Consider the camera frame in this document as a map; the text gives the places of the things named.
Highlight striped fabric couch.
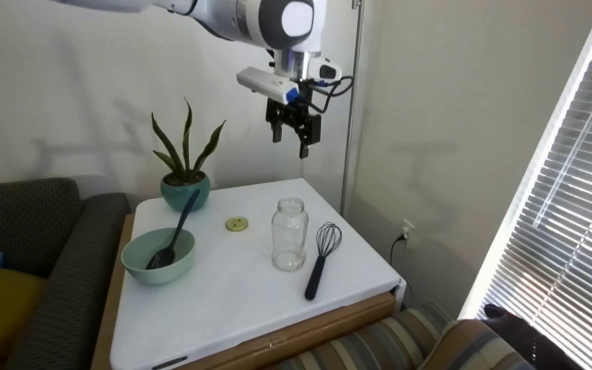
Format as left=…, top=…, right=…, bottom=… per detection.
left=267, top=305, right=539, bottom=370

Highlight pale green bowl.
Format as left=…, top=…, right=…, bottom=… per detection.
left=119, top=227, right=200, bottom=287

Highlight grey wall conduit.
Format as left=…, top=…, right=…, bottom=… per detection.
left=340, top=0, right=365, bottom=201

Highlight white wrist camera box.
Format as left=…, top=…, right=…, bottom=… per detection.
left=234, top=66, right=305, bottom=107

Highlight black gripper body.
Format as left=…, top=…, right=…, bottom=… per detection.
left=265, top=98, right=323, bottom=138

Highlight green snake plant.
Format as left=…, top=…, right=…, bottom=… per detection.
left=150, top=98, right=229, bottom=186

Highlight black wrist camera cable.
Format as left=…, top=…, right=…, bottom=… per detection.
left=293, top=71, right=356, bottom=116

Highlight striped couch cushion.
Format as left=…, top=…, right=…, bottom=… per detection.
left=417, top=317, right=539, bottom=370

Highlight brown wooden table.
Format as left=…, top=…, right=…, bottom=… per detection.
left=88, top=211, right=397, bottom=370

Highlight black power cord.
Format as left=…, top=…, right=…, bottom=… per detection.
left=387, top=233, right=409, bottom=271

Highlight yellow jar lid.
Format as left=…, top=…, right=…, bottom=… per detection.
left=223, top=216, right=251, bottom=235

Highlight white window blinds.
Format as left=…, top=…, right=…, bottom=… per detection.
left=469, top=0, right=592, bottom=370

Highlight black plastic spoon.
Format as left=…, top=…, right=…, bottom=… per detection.
left=145, top=189, right=204, bottom=271

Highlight teal ceramic plant pot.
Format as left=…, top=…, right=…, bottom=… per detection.
left=158, top=171, right=213, bottom=214

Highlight black handled wire whisk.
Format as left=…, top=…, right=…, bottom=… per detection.
left=303, top=220, right=343, bottom=303

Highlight dark grey sofa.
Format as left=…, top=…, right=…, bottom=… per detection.
left=0, top=177, right=133, bottom=370

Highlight clear glass jar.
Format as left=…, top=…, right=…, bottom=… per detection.
left=269, top=198, right=310, bottom=273

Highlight white foam board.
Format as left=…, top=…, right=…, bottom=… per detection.
left=108, top=177, right=406, bottom=370

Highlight white wall outlet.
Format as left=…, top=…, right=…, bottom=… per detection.
left=397, top=216, right=417, bottom=243

